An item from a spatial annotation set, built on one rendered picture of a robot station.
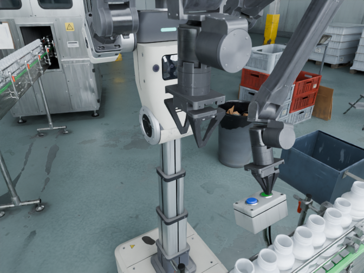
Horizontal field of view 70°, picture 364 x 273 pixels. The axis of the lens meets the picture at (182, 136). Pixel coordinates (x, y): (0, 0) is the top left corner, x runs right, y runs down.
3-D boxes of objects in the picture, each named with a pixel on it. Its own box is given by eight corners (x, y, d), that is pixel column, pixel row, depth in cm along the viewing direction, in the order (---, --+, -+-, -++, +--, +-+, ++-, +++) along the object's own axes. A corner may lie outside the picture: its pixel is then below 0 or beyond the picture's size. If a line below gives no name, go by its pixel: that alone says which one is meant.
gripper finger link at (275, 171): (283, 194, 75) (279, 163, 74) (265, 203, 72) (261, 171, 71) (265, 189, 81) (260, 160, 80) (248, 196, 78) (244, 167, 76)
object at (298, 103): (290, 114, 359) (293, 98, 348) (266, 104, 388) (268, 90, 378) (314, 104, 389) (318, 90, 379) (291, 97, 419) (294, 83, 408)
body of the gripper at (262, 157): (285, 164, 75) (282, 140, 74) (260, 176, 71) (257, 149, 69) (267, 162, 81) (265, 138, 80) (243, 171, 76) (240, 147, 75)
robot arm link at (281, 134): (272, 106, 78) (249, 101, 74) (305, 105, 67) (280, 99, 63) (266, 146, 78) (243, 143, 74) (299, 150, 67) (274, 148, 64)
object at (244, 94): (264, 111, 307) (266, 93, 297) (237, 102, 335) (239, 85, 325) (292, 101, 341) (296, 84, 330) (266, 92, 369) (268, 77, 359)
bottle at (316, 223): (314, 260, 71) (331, 215, 63) (313, 279, 66) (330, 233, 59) (291, 251, 74) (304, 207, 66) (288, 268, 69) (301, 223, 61)
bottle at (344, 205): (320, 233, 79) (333, 191, 71) (342, 244, 76) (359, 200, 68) (314, 246, 75) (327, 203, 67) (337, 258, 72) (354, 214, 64)
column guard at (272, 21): (268, 46, 981) (273, 14, 929) (261, 45, 1010) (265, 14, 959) (276, 45, 999) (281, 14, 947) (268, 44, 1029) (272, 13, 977)
